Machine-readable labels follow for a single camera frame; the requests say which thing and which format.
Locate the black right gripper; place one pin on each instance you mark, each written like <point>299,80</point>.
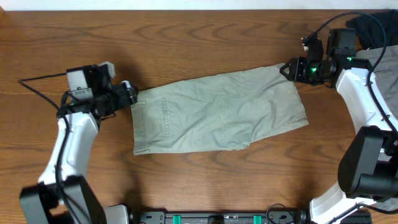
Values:
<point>295,72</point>

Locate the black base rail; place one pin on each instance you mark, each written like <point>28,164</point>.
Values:
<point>274,215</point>

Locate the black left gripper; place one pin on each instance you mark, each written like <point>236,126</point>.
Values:
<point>125,90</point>

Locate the black garment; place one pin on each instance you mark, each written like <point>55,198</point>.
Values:
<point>369,33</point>

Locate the light green shorts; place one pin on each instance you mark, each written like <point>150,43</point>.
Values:
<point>223,112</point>

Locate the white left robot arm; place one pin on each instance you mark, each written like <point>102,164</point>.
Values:
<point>62,194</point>

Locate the grey folded trousers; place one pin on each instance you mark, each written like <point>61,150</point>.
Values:
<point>386,80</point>

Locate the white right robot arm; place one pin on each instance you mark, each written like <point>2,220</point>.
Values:
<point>367,173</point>

